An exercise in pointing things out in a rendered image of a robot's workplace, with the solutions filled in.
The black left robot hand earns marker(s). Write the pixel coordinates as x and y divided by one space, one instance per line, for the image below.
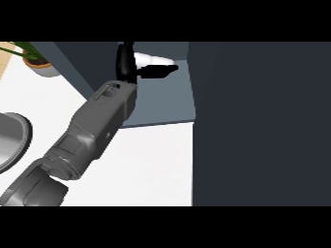
125 66

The white water bottle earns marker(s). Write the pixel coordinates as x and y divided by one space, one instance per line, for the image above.
152 59

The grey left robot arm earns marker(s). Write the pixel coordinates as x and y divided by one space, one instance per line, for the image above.
97 122

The dark grey cabinet door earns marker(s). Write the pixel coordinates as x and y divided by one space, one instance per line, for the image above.
268 126

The blue-grey cabinet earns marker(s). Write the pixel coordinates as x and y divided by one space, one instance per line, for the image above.
163 100

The grey round metal basin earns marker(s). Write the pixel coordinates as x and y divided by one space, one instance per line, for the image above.
1 142

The potted green plant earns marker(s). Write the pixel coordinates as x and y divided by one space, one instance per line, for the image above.
35 61

